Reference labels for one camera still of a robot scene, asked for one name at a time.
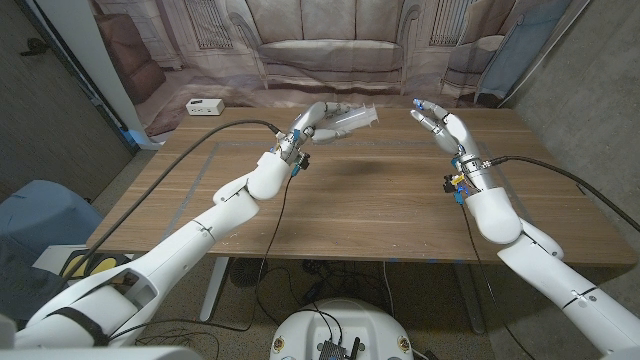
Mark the white flat floor board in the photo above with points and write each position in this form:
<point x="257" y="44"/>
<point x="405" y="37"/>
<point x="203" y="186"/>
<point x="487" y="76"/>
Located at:
<point x="50" y="256"/>

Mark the printed sofa room backdrop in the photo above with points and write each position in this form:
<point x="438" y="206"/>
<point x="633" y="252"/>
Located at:
<point x="330" y="50"/>

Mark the white robot torso shell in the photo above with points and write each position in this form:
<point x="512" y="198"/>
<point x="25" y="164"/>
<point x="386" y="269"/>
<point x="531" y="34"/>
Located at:
<point x="100" y="354"/>

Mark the grey table leg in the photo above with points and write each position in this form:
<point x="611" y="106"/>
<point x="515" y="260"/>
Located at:
<point x="470" y="300"/>

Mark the clear plastic syringe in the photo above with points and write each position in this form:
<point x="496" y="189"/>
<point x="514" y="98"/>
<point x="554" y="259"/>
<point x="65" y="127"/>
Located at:
<point x="357" y="119"/>

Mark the white door frame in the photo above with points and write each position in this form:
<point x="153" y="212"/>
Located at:
<point x="95" y="60"/>

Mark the white table leg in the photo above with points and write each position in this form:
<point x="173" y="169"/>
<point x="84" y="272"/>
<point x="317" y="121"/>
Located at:
<point x="214" y="290"/>

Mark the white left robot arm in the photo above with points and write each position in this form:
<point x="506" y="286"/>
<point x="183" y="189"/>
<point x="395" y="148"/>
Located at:
<point x="185" y="245"/>

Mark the person leg in blue jeans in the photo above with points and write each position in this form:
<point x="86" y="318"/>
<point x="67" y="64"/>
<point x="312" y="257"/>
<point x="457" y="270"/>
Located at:
<point x="25" y="285"/>

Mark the yellow black foot pedal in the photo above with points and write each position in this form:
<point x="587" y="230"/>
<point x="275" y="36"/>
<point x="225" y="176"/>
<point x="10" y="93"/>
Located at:
<point x="100" y="264"/>

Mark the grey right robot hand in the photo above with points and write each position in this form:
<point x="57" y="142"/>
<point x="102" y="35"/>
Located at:
<point x="457" y="135"/>

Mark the white power strip box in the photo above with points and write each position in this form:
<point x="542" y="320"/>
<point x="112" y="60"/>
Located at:
<point x="204" y="106"/>

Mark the black antenna module on base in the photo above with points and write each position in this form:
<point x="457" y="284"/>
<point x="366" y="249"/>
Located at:
<point x="332" y="350"/>

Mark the blue padded chair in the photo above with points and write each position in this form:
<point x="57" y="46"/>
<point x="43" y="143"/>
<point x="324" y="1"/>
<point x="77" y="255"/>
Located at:
<point x="45" y="215"/>

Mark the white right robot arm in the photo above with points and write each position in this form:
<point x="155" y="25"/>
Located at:
<point x="550" y="275"/>

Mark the round black floor fan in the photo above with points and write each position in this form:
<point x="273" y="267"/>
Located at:
<point x="248" y="272"/>

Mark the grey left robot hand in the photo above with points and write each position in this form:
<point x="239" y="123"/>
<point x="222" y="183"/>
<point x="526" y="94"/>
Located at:
<point x="310" y="120"/>

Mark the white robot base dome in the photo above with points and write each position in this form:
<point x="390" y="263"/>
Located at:
<point x="305" y="325"/>

